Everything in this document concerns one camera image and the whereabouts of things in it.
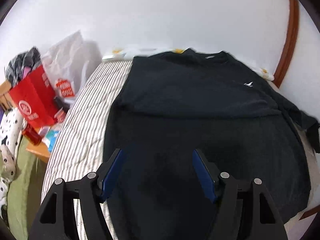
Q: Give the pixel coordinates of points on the dalmatian spotted plush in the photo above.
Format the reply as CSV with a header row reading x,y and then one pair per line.
x,y
11,134

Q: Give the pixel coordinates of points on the green blanket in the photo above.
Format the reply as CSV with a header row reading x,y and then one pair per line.
x,y
24,194

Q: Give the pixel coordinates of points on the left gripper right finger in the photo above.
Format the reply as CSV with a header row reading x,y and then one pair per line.
x,y
242,209

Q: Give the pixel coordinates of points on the brown wooden door frame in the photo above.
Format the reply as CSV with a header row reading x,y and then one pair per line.
x,y
290,43

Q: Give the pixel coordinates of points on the red paper shopping bag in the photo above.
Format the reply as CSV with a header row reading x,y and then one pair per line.
x,y
34,97

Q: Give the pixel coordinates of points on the black sweatshirt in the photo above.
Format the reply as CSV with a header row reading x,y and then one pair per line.
x,y
172,104

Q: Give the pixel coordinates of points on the red box on table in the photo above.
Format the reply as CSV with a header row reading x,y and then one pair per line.
x,y
31,134

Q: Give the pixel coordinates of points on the dark clothes in red bag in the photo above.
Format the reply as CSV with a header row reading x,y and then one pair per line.
x,y
16,67

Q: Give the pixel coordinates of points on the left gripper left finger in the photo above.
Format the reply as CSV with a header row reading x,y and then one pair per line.
x,y
56,216

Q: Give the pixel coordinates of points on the striped white bed quilt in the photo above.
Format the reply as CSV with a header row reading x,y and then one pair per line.
x,y
78,149

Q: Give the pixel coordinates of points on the white patterned bed sheet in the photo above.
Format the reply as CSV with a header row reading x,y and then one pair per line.
x,y
130,53

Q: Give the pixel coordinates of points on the white plastic shopping bag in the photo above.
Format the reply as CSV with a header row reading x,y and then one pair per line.
x,y
69,63

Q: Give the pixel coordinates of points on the teal packet on table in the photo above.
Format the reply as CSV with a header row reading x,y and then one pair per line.
x,y
50,138

